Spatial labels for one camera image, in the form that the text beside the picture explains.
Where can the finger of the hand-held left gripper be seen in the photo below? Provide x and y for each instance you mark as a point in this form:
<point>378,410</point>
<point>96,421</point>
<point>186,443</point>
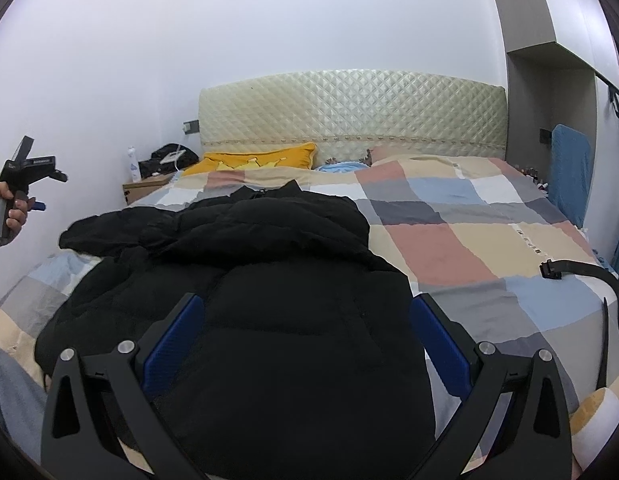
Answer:
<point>38,205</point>

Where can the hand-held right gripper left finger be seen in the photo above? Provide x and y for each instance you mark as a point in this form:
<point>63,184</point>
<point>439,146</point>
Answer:
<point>173,345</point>

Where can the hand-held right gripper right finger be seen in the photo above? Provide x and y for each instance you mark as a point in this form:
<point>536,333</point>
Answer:
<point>442,347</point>

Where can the black puffer jacket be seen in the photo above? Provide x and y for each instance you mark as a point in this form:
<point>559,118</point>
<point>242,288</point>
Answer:
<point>249,310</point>

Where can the person's left hand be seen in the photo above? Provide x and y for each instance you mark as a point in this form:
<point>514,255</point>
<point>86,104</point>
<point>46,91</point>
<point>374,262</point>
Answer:
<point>11,210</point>

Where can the white spray bottle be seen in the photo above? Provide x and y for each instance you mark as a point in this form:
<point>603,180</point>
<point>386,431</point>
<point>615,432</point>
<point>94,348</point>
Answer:
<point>134,164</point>

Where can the wooden nightstand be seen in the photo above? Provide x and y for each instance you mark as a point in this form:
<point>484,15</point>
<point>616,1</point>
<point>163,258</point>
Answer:
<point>144,187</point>

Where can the checkered bed blanket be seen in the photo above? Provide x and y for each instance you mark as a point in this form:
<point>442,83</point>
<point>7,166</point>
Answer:
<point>469,240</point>

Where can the black bag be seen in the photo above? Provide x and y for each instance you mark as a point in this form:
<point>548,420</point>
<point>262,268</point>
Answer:
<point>167,159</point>

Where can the black belt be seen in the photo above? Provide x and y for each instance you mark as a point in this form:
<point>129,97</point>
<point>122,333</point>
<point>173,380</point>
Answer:
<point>607,305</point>

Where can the pink pillow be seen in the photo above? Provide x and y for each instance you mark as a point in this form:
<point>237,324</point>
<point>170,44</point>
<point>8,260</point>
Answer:
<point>384,155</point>

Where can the yellow pillow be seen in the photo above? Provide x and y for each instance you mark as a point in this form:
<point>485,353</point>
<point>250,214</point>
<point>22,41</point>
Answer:
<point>254,159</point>

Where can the light blue cloth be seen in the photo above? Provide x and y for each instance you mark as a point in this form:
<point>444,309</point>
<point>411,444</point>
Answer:
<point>339,165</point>

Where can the blue towel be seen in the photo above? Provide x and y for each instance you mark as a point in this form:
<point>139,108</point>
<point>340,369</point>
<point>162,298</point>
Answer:
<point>569,175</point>

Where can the cream quilted headboard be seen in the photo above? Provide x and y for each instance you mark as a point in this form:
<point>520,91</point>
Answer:
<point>349,110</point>

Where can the wall socket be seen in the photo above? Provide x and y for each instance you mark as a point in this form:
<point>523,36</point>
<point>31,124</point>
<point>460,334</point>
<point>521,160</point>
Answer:
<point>191,126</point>

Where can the grey wall cabinet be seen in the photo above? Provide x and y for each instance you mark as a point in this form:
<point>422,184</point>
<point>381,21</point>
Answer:
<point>564,15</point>

